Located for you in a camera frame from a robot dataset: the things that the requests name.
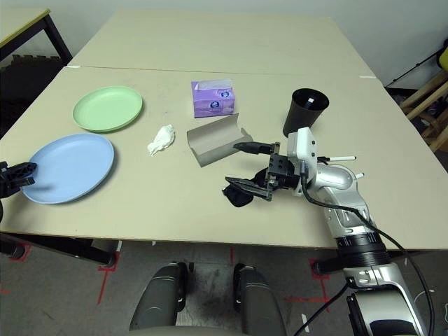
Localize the black sunglasses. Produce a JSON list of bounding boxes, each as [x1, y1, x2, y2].
[[221, 167, 272, 208]]

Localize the white tissue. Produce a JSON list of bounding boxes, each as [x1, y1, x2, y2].
[[146, 124, 176, 158]]

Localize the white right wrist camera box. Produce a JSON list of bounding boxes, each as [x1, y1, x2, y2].
[[286, 126, 320, 196]]

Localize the white pen black tip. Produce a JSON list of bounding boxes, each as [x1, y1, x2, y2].
[[316, 155, 358, 164]]

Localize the thin black stand rod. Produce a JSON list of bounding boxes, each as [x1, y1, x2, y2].
[[384, 48, 442, 88]]

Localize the grey open glasses case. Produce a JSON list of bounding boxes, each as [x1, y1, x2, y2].
[[186, 112, 253, 169]]

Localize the black table foot with caster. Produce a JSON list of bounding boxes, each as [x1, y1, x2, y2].
[[0, 241, 27, 259], [0, 231, 118, 266], [313, 257, 346, 276]]

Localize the black foam floor mats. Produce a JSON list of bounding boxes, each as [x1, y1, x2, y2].
[[0, 54, 62, 137]]

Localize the grey robot right leg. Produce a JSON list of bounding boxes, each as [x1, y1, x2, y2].
[[232, 262, 286, 336]]

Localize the black plastic cup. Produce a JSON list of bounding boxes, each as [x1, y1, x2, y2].
[[282, 87, 330, 138]]

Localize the wooden rack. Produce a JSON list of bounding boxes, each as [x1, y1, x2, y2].
[[398, 71, 448, 153]]

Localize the wooden side table black frame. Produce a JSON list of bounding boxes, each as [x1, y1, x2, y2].
[[0, 8, 74, 67]]

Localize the green plastic plate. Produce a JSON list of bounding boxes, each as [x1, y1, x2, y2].
[[72, 85, 144, 134]]

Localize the red floor tape mark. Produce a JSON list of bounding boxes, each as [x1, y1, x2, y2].
[[8, 244, 32, 262]]

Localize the blue plastic plate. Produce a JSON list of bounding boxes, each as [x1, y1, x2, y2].
[[21, 133, 116, 204]]

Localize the purple tissue box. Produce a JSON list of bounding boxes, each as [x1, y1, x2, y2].
[[190, 78, 235, 119]]

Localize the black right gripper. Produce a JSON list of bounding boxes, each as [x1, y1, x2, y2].
[[225, 141, 302, 203]]

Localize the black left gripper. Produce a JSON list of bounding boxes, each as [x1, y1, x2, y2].
[[0, 160, 39, 200]]

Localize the grey robot left leg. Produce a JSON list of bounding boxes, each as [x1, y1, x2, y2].
[[129, 261, 190, 332]]

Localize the grey robot leg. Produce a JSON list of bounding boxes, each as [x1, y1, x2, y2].
[[232, 262, 286, 336], [129, 261, 190, 332]]

